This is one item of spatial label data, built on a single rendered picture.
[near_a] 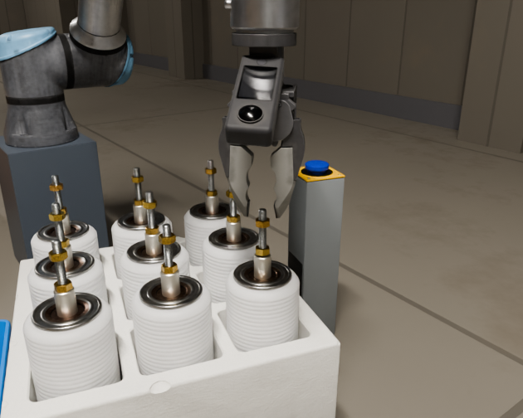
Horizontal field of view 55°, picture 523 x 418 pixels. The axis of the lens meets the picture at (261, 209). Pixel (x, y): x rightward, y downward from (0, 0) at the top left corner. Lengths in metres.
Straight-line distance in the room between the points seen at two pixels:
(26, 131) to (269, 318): 0.73
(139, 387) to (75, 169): 0.66
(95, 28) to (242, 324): 0.71
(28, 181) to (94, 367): 0.62
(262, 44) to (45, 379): 0.43
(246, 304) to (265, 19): 0.33
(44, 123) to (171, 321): 0.67
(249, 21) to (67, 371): 0.42
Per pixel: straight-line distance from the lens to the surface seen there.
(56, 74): 1.16
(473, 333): 1.06
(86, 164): 1.18
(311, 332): 0.68
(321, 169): 0.84
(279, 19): 0.55
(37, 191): 1.16
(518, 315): 1.15
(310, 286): 0.90
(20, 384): 0.66
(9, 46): 1.16
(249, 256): 0.72
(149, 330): 0.61
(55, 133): 1.16
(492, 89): 2.44
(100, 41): 1.15
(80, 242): 0.80
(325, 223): 0.86
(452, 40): 2.78
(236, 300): 0.63
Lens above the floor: 0.57
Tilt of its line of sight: 22 degrees down
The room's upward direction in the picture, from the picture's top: straight up
